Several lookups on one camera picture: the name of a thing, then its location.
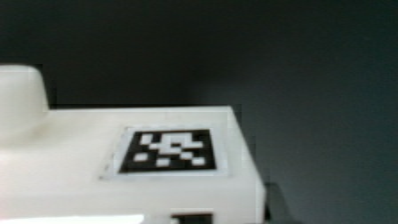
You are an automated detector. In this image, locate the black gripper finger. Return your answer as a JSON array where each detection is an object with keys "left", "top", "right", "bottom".
[{"left": 265, "top": 182, "right": 291, "bottom": 224}]

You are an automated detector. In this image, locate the white drawer with knob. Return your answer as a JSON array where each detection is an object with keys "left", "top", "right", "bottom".
[{"left": 0, "top": 65, "right": 266, "bottom": 224}]

